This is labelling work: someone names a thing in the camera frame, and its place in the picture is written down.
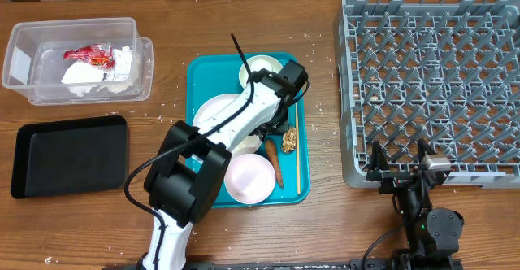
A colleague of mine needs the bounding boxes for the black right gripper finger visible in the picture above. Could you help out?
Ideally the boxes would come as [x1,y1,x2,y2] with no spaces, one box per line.
[369,141,389,172]
[417,138,436,164]

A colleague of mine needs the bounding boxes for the white tissue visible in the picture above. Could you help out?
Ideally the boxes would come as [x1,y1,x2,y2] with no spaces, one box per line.
[103,46,132,81]

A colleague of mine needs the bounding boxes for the red snack wrapper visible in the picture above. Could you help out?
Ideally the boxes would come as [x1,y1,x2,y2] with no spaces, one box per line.
[63,43,115,69]

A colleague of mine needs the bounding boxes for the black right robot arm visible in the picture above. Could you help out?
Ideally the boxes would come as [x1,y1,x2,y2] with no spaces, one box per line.
[360,138,465,270]

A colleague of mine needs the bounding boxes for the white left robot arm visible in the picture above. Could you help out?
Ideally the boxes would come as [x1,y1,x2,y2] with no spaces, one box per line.
[123,59,310,269]

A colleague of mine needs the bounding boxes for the grey dishwasher rack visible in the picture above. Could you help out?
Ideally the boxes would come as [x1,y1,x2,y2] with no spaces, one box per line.
[334,0,519,189]

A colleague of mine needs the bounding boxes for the orange carrot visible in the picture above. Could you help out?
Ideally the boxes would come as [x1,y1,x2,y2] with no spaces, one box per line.
[265,139,284,189]

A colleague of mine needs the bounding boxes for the brown food scrap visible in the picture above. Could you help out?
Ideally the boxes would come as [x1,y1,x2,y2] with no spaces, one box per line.
[281,127,297,154]

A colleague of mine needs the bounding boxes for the wooden chopstick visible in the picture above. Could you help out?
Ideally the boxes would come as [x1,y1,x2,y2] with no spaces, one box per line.
[295,103,301,195]

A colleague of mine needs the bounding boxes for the light green bowl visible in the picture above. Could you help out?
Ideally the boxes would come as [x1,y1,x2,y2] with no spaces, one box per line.
[239,55,283,89]

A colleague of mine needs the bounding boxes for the large white plate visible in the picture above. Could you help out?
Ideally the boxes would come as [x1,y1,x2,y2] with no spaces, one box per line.
[193,94,262,159]

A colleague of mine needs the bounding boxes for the black plastic tray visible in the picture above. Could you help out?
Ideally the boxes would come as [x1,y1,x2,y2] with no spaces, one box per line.
[11,115,129,199]

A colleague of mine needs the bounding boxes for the white crumpled napkin in bin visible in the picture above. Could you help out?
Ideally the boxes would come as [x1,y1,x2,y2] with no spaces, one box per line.
[61,60,105,97]

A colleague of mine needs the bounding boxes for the clear plastic bin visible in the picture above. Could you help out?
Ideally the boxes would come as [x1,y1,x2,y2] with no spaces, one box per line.
[2,17,154,106]

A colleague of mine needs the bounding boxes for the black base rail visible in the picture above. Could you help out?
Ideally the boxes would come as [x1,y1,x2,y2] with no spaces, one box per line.
[102,259,464,270]

